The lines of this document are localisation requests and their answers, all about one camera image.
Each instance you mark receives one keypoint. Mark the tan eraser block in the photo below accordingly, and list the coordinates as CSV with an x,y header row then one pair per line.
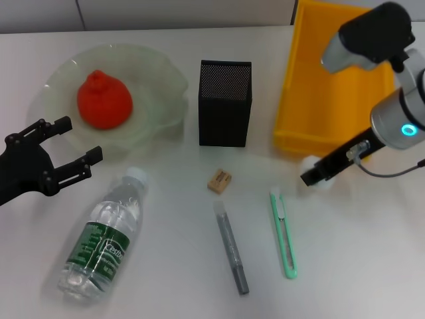
x,y
219,180

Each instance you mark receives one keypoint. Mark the mint green utility knife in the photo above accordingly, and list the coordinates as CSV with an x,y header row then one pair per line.
x,y
284,232

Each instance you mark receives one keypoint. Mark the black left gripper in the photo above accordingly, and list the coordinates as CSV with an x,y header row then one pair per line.
x,y
23,169

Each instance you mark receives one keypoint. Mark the pale green glass plate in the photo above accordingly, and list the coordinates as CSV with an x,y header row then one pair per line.
x,y
152,86

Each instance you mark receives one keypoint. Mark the yellow plastic storage bin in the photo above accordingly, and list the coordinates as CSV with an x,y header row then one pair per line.
x,y
318,99

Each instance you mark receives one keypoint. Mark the clear green-label water bottle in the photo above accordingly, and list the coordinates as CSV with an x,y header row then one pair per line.
x,y
103,232

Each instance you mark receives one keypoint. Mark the white paper ball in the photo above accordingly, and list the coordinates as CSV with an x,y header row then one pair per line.
x,y
310,163

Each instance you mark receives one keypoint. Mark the grey pen with clear cap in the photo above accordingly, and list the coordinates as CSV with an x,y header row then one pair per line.
x,y
230,242

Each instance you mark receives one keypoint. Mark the orange fruit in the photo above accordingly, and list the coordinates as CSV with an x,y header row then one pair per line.
x,y
104,103

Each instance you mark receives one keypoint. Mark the black mesh pen holder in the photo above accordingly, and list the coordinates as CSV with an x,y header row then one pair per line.
x,y
224,116

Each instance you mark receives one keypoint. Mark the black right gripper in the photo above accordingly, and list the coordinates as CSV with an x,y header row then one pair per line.
x,y
352,153

